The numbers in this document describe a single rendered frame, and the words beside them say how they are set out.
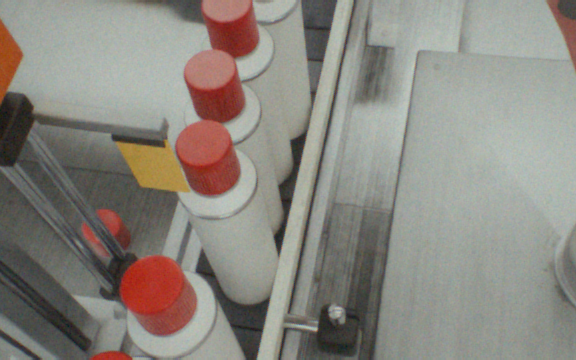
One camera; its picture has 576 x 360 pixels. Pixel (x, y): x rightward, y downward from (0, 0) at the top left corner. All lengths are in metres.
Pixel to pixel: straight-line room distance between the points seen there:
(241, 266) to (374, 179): 0.22
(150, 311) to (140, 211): 0.33
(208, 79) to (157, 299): 0.14
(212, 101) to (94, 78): 0.37
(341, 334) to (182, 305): 0.18
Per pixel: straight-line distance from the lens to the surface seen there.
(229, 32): 0.47
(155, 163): 0.40
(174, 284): 0.38
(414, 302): 0.58
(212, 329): 0.41
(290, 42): 0.55
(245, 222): 0.46
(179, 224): 0.53
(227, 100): 0.44
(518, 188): 0.63
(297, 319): 0.54
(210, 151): 0.41
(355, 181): 0.68
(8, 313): 0.52
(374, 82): 0.74
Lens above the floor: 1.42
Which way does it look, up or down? 60 degrees down
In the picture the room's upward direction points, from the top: 11 degrees counter-clockwise
